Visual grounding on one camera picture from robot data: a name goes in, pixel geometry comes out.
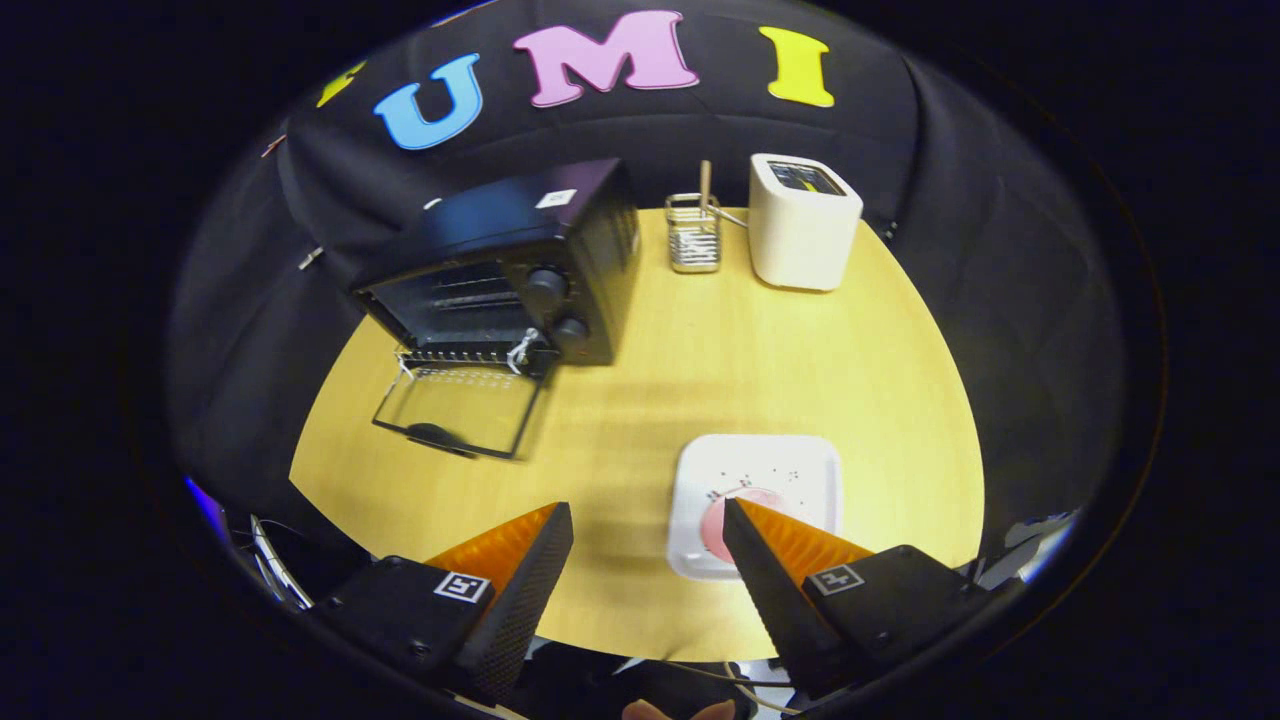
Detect white square plate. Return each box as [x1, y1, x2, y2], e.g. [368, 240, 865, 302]
[666, 433, 844, 582]

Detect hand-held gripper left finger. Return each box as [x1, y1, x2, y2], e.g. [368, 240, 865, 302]
[312, 502, 575, 706]

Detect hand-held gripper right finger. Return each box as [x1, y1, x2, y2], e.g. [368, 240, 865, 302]
[722, 497, 993, 701]

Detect black toaster oven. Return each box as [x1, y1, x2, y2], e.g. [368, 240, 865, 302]
[348, 157, 641, 463]

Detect pink round meat slice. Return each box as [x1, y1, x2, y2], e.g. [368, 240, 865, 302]
[700, 487, 791, 564]

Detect metal wire oven rack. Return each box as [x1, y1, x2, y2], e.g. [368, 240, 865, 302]
[395, 280, 546, 379]

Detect white toaster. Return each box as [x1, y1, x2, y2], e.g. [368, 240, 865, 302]
[748, 153, 864, 293]

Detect metal wire mesh holder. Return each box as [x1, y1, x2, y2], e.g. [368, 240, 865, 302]
[665, 192, 723, 274]

